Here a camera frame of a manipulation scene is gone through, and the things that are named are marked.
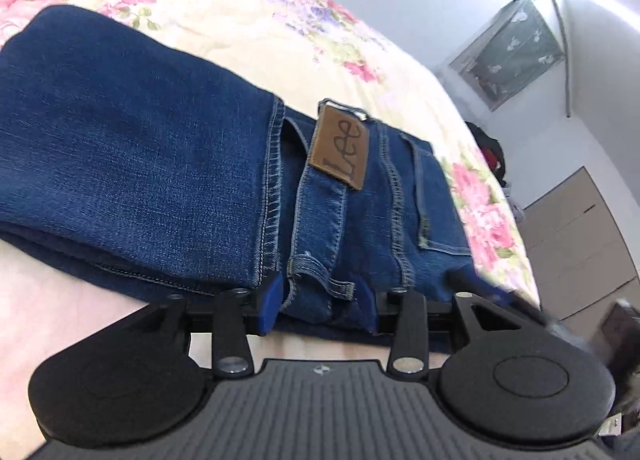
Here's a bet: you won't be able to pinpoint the grey-brown wardrobe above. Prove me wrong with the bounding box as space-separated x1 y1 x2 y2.
520 166 640 323

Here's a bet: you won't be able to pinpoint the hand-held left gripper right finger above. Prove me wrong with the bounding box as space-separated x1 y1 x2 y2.
356 284 547 377

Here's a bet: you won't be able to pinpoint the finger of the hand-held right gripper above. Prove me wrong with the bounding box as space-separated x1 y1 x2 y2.
446 267 557 327

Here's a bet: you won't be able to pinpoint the floral bed cover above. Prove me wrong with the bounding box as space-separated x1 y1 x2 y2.
0 0 541 460

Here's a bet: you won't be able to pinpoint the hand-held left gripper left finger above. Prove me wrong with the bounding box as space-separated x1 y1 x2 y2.
149 273 286 380

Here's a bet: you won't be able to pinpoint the pile of clothes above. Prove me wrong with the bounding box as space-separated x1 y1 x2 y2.
464 121 525 223

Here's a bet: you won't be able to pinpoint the blue denim pants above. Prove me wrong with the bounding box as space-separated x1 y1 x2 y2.
0 4 481 356

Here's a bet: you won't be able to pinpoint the grey printed window curtain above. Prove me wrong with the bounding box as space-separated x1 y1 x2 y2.
447 0 567 113

